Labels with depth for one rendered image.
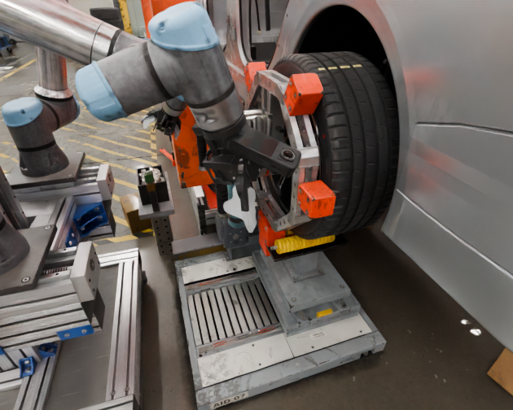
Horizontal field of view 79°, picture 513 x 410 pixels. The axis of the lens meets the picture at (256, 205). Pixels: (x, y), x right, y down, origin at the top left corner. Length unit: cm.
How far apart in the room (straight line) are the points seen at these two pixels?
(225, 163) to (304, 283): 107
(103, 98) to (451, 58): 64
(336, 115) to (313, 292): 85
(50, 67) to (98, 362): 105
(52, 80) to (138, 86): 89
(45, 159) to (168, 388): 100
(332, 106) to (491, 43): 36
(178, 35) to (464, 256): 69
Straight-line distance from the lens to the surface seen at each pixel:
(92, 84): 47
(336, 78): 98
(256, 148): 49
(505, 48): 72
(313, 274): 153
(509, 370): 184
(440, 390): 165
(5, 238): 90
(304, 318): 144
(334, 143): 88
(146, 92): 45
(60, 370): 146
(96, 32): 59
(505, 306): 80
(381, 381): 158
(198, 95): 44
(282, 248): 122
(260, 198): 132
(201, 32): 42
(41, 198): 136
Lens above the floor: 133
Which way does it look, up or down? 34 degrees down
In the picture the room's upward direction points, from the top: straight up
